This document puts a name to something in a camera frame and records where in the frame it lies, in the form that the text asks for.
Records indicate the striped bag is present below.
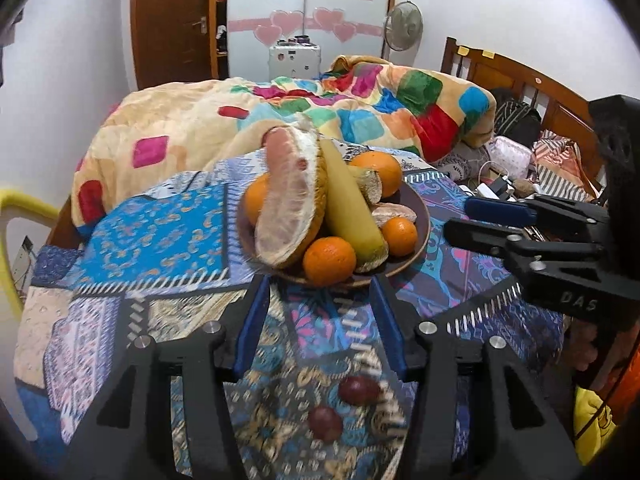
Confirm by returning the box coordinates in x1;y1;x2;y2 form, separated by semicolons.
532;130;601;201

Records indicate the brown round plate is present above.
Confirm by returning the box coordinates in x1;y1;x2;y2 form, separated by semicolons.
236;180;432;288

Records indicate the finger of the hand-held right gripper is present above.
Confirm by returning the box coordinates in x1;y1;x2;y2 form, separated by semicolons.
444;219;603;273
464;195;611;246

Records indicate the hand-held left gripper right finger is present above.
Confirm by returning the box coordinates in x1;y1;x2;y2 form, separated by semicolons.
369;275;586;480

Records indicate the brown wooden door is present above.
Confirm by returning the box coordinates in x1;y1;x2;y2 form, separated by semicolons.
131;0;221;91

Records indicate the small pomelo piece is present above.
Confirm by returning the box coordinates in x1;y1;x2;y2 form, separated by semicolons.
371;203;418;226

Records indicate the colourful checked blanket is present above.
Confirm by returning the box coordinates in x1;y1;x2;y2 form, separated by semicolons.
70;55;498;226

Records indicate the standing fan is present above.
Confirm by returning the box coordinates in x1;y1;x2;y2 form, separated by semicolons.
382;1;425;61

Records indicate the white appliance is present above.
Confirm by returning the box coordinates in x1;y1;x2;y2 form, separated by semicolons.
267;44;321;81

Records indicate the white charger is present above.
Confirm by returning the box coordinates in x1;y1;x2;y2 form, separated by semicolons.
475;175;516;201

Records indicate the person's right hand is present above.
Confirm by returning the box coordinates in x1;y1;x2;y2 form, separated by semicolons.
564;317;608;390

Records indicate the medium orange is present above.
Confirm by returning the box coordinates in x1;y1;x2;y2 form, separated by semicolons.
302;236;357;286

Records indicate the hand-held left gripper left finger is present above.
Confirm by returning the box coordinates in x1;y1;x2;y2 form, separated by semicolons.
60;275;273;480

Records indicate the large orange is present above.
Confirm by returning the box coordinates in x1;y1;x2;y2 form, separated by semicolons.
348;151;403;198

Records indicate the large pomelo piece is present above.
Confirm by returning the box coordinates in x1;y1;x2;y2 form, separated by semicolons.
255;120;328;268

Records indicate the yellow chair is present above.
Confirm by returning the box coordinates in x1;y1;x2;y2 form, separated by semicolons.
0;188;63;306

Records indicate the wooden bed headboard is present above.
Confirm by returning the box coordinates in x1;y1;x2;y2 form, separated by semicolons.
442;36;608;196

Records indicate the pink quilted bag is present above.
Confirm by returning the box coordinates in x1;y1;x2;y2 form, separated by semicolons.
487;136;532;178

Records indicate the small orange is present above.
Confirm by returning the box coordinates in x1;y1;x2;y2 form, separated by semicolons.
243;172;273;226
381;216;418;257

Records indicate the yellow cloth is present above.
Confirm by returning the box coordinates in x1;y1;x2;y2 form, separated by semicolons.
572;385;618;466

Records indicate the black backpack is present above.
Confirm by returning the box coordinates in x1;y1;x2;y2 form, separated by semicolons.
492;100;543;141

